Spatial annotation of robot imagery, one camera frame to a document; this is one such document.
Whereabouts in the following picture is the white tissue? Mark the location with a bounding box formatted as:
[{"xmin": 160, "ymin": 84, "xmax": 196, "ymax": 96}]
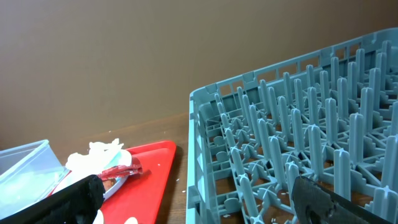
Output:
[{"xmin": 65, "ymin": 138, "xmax": 124, "ymax": 177}]

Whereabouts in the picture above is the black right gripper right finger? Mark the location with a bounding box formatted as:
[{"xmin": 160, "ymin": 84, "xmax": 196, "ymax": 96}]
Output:
[{"xmin": 290, "ymin": 176, "xmax": 389, "ymax": 224}]

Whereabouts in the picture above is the clear plastic bin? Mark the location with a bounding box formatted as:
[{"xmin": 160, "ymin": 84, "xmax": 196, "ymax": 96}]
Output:
[{"xmin": 1, "ymin": 139, "xmax": 68, "ymax": 219}]

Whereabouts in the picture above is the red plastic tray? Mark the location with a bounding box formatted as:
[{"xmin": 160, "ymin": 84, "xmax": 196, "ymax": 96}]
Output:
[{"xmin": 46, "ymin": 140, "xmax": 177, "ymax": 224}]

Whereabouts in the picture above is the red snack wrapper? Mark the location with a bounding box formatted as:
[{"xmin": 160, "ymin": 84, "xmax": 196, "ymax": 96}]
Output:
[{"xmin": 98, "ymin": 164, "xmax": 142, "ymax": 181}]

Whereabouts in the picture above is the light blue plate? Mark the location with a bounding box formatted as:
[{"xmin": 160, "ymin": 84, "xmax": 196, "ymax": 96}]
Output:
[{"xmin": 52, "ymin": 148, "xmax": 141, "ymax": 200}]

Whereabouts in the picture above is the grey dishwasher rack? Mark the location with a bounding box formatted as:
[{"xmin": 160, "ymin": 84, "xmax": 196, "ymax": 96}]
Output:
[{"xmin": 185, "ymin": 28, "xmax": 397, "ymax": 223}]

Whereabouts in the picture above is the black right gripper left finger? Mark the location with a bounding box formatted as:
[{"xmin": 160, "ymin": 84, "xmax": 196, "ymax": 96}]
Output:
[{"xmin": 1, "ymin": 175, "xmax": 105, "ymax": 224}]

